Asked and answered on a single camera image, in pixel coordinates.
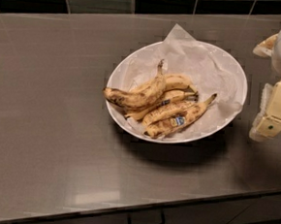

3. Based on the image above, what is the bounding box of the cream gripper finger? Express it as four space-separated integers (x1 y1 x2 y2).
249 84 281 142
253 34 278 57

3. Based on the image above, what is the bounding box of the spotted banana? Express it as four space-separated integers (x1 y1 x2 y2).
141 100 195 126
103 60 166 110

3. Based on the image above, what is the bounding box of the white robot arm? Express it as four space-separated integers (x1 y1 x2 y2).
249 30 281 142

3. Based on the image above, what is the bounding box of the white oval bowl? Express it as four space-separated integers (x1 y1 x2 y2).
102 34 252 150

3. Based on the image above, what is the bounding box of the banana with blue sticker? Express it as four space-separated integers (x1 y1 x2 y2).
143 93 217 139

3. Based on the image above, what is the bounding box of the banana with dark sticker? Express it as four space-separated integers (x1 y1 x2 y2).
125 89 199 121

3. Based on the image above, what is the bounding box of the rear yellow banana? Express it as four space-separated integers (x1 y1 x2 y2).
131 70 198 99

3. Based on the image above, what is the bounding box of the white paper liner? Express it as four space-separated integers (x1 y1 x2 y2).
117 18 251 148

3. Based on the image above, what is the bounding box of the black drawer handle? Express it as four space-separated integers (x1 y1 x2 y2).
127 209 166 224

